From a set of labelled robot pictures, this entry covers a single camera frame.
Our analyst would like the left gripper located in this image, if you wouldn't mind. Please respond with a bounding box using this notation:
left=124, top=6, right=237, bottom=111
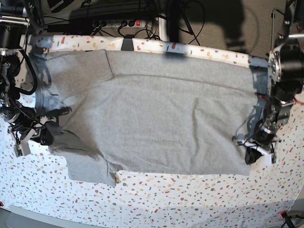
left=232, top=102, right=291, bottom=165

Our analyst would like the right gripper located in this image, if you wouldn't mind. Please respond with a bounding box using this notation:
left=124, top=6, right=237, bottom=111
left=7, top=106, right=72, bottom=145

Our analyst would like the grey T-shirt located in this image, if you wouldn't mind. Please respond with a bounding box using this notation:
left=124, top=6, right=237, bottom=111
left=31, top=50, right=267, bottom=186

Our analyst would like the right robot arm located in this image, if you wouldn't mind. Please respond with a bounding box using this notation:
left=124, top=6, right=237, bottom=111
left=0, top=0, right=70, bottom=146

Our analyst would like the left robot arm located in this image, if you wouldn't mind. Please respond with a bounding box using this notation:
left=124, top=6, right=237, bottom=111
left=234, top=0, right=304, bottom=165

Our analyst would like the terrazzo patterned tablecloth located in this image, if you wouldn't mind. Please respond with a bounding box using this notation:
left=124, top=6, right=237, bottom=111
left=0, top=35, right=304, bottom=228

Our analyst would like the red corner clamp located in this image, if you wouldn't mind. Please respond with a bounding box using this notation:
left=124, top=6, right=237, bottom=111
left=280, top=210, right=288, bottom=220

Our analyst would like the black table clip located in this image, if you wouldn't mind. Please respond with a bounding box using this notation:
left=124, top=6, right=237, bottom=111
left=121, top=34, right=134, bottom=51

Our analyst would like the white power strip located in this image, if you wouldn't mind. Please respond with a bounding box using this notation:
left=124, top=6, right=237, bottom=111
left=93, top=20, right=146, bottom=28

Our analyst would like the black tripod stand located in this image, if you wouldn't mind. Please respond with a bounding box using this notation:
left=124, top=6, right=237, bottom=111
left=164, top=0, right=206, bottom=46

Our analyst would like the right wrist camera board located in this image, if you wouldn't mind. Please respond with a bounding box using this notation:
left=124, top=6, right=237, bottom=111
left=8, top=127, right=34, bottom=157

